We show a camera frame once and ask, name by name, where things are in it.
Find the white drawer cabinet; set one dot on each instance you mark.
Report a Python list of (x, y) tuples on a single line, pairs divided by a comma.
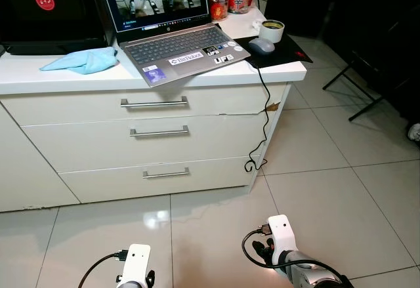
[(85, 150)]

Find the black folding stand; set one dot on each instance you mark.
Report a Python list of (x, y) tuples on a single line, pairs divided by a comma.
[(341, 76)]

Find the black mouse pad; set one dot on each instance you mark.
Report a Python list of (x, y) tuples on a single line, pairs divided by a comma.
[(285, 53)]

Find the grey computer mouse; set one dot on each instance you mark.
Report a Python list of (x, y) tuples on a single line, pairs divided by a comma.
[(261, 45)]

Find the silver laptop with stickers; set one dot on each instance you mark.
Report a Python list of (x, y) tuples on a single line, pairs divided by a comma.
[(177, 45)]

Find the light blue cloth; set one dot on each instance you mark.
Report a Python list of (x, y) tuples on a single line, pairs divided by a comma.
[(85, 60)]

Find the clear jar with red lid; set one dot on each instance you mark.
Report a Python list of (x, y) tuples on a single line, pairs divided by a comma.
[(218, 6)]

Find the red instant noodle cup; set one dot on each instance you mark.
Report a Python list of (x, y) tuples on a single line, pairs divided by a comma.
[(241, 0)]

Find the black monitor with red sticker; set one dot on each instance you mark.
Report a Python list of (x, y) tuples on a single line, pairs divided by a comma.
[(39, 22)]

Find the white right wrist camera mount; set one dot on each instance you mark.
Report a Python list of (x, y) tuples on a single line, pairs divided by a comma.
[(282, 235)]

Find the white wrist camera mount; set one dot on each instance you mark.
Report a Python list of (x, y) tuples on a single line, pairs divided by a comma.
[(282, 235), (136, 262)]

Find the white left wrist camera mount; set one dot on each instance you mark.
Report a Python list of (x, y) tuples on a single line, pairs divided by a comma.
[(136, 262)]

